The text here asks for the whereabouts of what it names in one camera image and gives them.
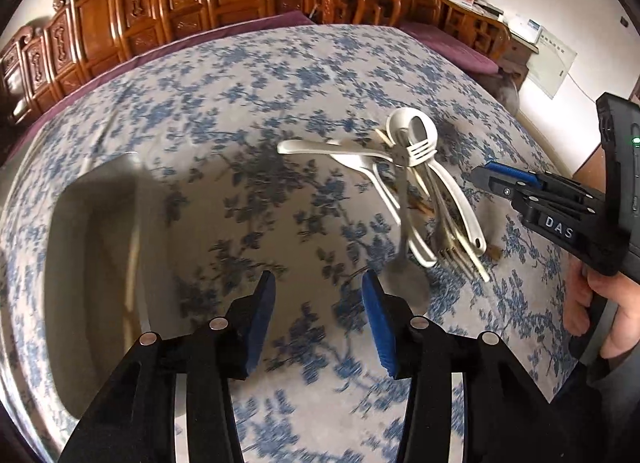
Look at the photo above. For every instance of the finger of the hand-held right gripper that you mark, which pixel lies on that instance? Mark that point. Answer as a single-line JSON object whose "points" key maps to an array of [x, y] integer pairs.
{"points": [[510, 173], [500, 188]]}

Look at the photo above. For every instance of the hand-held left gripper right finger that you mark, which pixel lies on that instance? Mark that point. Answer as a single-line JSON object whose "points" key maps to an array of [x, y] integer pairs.
{"points": [[377, 325]]}

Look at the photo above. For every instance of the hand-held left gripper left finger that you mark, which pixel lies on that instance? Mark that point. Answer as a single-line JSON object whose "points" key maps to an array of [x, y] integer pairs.
{"points": [[262, 315]]}

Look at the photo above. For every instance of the metal spoon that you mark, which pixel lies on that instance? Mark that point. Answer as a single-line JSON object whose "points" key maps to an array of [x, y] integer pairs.
{"points": [[406, 280]]}

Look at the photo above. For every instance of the metal fork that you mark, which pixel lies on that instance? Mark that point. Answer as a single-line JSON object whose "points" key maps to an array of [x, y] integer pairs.
{"points": [[452, 254]]}

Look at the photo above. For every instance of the white plastic fork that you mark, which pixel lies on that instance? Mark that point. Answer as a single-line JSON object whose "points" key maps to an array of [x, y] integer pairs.
{"points": [[310, 147]]}

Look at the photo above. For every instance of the white plastic utensil tray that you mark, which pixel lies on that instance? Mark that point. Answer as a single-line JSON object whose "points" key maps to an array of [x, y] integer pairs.
{"points": [[90, 268]]}

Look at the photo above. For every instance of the person's right forearm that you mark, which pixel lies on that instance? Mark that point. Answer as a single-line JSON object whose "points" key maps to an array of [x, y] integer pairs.
{"points": [[602, 395]]}

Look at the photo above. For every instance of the person's right hand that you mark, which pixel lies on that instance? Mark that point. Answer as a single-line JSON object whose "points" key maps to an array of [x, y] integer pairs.
{"points": [[622, 308]]}

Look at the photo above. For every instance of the grey plastic bag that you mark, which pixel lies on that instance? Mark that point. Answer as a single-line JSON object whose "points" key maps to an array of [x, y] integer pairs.
{"points": [[509, 93]]}

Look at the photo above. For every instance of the wooden side cabinet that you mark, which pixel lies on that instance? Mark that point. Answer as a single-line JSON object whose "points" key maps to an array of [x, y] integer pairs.
{"points": [[515, 60]]}

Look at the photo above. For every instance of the white paper sheet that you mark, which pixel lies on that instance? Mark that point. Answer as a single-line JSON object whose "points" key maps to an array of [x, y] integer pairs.
{"points": [[552, 60]]}

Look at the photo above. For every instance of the white paper box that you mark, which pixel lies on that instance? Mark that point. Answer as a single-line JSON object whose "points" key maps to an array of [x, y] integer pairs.
{"points": [[522, 28]]}

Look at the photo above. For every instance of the wooden lattice armrest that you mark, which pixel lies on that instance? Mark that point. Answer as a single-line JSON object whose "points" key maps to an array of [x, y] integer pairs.
{"points": [[475, 28]]}

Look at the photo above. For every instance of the dark flat device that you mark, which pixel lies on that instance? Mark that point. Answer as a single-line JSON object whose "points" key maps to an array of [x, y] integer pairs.
{"points": [[489, 8]]}

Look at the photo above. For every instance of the blue floral blanket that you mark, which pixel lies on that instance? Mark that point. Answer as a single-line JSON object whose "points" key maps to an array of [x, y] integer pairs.
{"points": [[240, 93]]}

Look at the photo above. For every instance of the wooden chair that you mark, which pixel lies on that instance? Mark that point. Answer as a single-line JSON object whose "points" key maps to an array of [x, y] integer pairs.
{"points": [[350, 0]]}

